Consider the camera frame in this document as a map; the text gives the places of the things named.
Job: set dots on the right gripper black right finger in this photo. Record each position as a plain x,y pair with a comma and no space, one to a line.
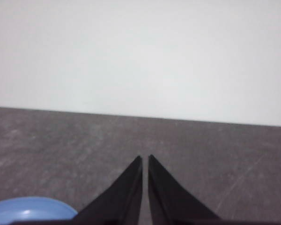
166,199

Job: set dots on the blue plate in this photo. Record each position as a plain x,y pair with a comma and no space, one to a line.
37,206

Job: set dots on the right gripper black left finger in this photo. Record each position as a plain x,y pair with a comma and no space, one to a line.
124,199

